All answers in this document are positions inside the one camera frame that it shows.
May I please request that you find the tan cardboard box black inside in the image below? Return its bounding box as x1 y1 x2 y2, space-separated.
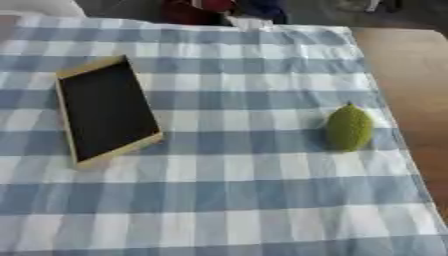
54 54 165 169

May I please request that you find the person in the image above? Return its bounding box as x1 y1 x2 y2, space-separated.
159 0 291 32

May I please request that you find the green bumpy toy fruit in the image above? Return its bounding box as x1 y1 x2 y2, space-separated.
323 101 375 153

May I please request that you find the grey chair base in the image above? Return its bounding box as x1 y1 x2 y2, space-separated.
336 0 405 14

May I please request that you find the white chair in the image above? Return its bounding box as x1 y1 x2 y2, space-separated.
0 0 88 18

